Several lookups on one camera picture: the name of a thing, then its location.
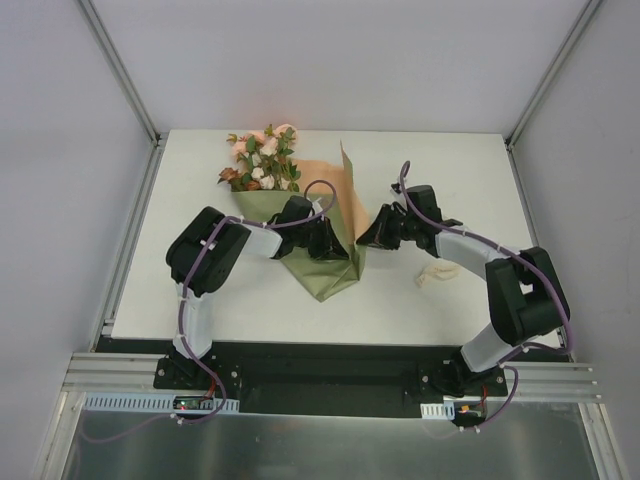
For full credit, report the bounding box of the green and orange wrapping paper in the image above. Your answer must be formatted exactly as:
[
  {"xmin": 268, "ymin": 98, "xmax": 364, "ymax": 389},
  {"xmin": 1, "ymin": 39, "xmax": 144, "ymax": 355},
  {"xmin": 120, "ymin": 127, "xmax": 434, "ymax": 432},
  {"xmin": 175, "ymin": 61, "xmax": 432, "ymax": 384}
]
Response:
[{"xmin": 219, "ymin": 148, "xmax": 369, "ymax": 302}]

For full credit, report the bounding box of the cream rose flower branch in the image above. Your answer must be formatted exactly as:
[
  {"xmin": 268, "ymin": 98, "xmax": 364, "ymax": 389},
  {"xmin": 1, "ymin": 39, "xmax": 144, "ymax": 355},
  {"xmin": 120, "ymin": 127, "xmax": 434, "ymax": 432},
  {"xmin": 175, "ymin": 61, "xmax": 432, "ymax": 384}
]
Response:
[{"xmin": 238, "ymin": 135, "xmax": 301, "ymax": 192}]

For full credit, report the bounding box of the brown rose flower branch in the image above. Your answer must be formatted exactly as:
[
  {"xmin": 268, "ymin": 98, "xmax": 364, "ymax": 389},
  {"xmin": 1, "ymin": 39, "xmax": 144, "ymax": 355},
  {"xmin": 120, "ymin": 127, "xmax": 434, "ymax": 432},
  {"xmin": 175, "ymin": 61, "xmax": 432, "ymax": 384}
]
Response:
[{"xmin": 217, "ymin": 167, "xmax": 252, "ymax": 192}]

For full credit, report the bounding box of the pink rose flower branch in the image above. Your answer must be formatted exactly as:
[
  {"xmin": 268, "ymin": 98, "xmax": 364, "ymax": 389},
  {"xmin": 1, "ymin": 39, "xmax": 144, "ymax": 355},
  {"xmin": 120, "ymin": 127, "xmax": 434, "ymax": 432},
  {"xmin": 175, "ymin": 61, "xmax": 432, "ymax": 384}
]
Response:
[{"xmin": 227, "ymin": 124, "xmax": 299, "ymax": 166}]

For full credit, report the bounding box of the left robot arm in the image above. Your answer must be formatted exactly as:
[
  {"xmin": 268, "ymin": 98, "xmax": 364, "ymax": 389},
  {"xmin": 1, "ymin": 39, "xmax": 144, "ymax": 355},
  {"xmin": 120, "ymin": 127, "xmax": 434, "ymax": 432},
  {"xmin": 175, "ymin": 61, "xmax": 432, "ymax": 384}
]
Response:
[{"xmin": 166, "ymin": 196, "xmax": 349, "ymax": 389}]

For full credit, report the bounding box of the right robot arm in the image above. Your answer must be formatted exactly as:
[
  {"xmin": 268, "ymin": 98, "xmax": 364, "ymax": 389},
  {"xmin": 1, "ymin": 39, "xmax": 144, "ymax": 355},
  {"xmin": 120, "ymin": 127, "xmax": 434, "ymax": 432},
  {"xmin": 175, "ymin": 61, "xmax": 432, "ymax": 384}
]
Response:
[{"xmin": 357, "ymin": 185, "xmax": 570, "ymax": 398}]

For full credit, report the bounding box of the cream ribbon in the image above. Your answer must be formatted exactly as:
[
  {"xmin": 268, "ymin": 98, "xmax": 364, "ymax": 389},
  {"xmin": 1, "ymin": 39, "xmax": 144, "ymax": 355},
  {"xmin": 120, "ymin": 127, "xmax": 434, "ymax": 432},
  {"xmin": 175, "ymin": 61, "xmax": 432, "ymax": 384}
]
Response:
[{"xmin": 415, "ymin": 261, "xmax": 461, "ymax": 288}]

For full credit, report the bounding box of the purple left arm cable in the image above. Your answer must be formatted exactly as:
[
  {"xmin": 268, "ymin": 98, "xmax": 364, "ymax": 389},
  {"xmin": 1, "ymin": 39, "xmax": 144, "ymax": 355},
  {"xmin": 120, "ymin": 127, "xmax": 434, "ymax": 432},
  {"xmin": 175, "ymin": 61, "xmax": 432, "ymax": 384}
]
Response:
[{"xmin": 79, "ymin": 179, "xmax": 339, "ymax": 428}]

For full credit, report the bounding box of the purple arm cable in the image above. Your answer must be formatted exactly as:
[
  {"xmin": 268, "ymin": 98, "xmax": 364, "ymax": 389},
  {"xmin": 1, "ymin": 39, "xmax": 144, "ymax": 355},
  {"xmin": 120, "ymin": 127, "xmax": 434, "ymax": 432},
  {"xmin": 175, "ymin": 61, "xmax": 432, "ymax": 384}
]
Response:
[
  {"xmin": 399, "ymin": 160, "xmax": 574, "ymax": 434},
  {"xmin": 79, "ymin": 179, "xmax": 339, "ymax": 428}
]

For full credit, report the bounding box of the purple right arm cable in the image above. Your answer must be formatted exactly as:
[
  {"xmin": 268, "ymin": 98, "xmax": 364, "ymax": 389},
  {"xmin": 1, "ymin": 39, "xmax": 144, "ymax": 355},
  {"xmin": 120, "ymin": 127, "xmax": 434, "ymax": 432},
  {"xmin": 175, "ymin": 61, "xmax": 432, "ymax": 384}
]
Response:
[{"xmin": 399, "ymin": 160, "xmax": 574, "ymax": 434}]

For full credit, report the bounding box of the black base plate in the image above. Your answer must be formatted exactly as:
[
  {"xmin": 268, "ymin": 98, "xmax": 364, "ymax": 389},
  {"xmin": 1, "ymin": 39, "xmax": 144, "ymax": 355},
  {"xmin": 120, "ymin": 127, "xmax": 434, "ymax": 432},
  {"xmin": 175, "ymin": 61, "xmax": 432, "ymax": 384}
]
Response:
[{"xmin": 153, "ymin": 342, "xmax": 507, "ymax": 418}]

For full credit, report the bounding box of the right white cable duct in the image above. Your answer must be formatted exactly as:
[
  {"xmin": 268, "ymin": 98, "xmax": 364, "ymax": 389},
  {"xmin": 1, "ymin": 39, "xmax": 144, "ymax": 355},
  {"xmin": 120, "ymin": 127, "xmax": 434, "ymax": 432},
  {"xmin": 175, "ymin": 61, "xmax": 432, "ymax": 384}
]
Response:
[{"xmin": 419, "ymin": 401, "xmax": 487, "ymax": 421}]

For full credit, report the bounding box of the white cable duct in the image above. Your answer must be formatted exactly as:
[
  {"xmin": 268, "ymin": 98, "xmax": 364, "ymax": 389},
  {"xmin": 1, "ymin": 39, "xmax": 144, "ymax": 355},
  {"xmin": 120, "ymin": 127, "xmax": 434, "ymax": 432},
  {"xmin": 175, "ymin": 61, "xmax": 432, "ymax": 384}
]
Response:
[
  {"xmin": 83, "ymin": 393, "xmax": 240, "ymax": 416},
  {"xmin": 419, "ymin": 401, "xmax": 487, "ymax": 421}
]

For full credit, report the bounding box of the left aluminium frame post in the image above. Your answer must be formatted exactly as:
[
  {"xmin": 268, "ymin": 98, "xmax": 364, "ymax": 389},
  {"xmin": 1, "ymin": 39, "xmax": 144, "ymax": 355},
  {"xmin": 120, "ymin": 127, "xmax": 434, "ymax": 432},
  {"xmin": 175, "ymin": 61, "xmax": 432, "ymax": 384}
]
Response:
[{"xmin": 74, "ymin": 0, "xmax": 162, "ymax": 147}]

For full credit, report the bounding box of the aluminium frame post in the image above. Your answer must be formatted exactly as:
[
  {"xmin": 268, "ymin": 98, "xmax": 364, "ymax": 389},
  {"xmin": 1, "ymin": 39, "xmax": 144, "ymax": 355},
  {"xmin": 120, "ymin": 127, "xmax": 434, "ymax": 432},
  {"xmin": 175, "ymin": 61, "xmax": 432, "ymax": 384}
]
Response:
[
  {"xmin": 74, "ymin": 0, "xmax": 162, "ymax": 147},
  {"xmin": 505, "ymin": 0, "xmax": 605, "ymax": 152}
]

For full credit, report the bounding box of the right aluminium frame post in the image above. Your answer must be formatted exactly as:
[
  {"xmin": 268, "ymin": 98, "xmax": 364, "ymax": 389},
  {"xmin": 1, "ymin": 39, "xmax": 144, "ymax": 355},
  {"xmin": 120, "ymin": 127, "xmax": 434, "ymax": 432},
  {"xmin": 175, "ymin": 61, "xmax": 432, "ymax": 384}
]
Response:
[{"xmin": 505, "ymin": 0, "xmax": 605, "ymax": 152}]

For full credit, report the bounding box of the aluminium front rail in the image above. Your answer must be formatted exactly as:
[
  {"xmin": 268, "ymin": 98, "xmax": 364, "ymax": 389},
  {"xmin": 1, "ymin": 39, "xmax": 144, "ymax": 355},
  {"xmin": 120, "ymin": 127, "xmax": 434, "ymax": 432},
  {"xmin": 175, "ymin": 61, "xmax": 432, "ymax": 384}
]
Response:
[{"xmin": 61, "ymin": 352, "xmax": 604, "ymax": 403}]

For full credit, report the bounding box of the left white cable duct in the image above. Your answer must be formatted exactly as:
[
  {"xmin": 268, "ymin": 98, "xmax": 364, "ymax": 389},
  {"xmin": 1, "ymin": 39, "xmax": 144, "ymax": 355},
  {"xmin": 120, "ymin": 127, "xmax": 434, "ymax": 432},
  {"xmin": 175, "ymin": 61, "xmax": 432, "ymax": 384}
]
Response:
[{"xmin": 83, "ymin": 393, "xmax": 240, "ymax": 416}]

